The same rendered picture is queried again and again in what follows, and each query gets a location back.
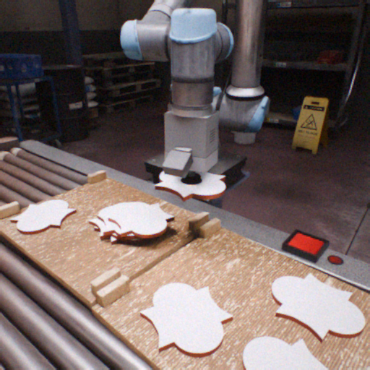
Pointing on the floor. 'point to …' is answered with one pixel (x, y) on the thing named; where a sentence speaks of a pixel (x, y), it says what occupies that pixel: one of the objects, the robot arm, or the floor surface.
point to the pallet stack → (119, 80)
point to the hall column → (73, 42)
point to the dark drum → (64, 101)
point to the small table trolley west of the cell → (24, 115)
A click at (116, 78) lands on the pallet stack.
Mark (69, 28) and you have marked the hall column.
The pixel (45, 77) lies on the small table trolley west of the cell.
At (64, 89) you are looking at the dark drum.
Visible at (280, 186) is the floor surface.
